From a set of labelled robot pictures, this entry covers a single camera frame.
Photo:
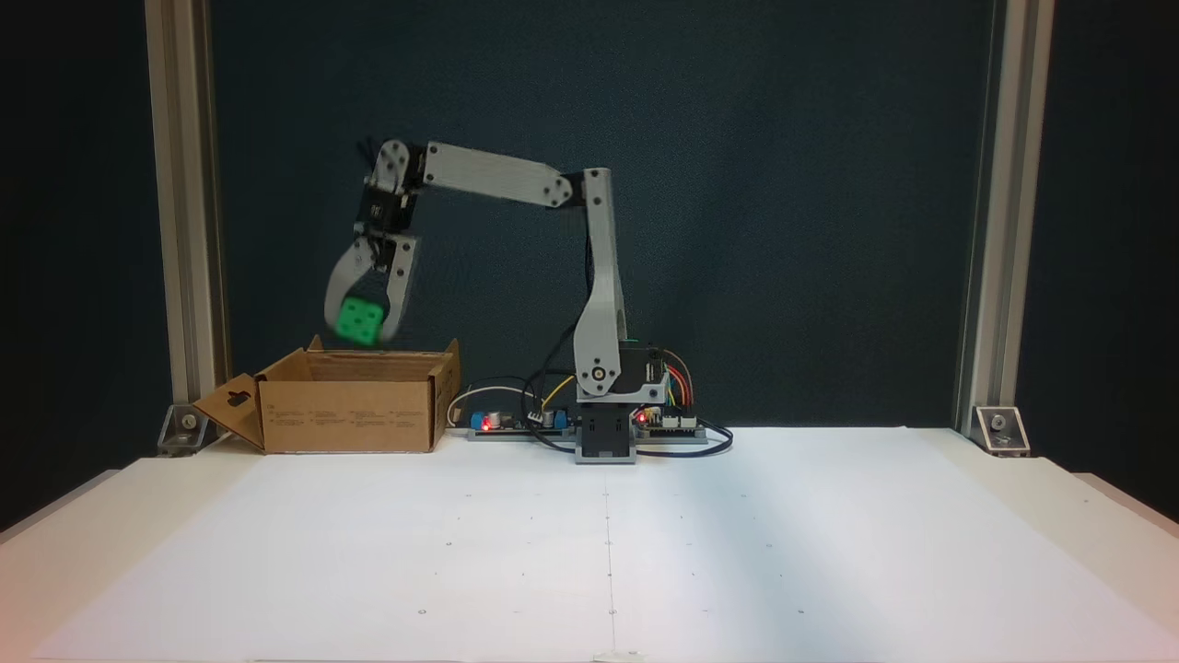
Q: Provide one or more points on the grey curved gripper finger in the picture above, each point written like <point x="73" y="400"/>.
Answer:
<point x="339" y="290"/>

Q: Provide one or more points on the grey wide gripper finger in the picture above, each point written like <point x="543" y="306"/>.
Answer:
<point x="400" y="295"/>

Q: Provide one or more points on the green dice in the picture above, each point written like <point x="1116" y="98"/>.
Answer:
<point x="359" y="320"/>

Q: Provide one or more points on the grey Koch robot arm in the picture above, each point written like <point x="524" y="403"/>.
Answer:
<point x="603" y="276"/>

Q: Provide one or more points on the brown cardboard box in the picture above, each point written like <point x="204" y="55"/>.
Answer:
<point x="345" y="419"/>

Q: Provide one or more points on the blue circuit board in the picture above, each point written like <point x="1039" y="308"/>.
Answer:
<point x="516" y="424"/>

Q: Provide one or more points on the aluminium frame post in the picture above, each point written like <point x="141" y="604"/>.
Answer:
<point x="1004" y="203"/>
<point x="184" y="203"/>

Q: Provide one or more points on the metal corner bracket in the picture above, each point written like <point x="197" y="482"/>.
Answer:
<point x="1002" y="429"/>
<point x="187" y="428"/>

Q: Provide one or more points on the grey base plate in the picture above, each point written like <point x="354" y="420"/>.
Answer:
<point x="553" y="438"/>

